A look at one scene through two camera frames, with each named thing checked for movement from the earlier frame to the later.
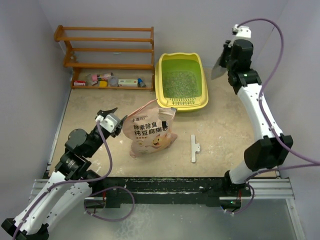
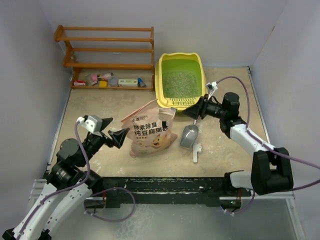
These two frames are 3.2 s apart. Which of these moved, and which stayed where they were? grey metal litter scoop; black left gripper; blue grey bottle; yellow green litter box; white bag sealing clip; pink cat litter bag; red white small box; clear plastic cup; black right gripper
Moved: grey metal litter scoop; black left gripper; black right gripper
Stayed: white bag sealing clip; pink cat litter bag; clear plastic cup; yellow green litter box; blue grey bottle; red white small box
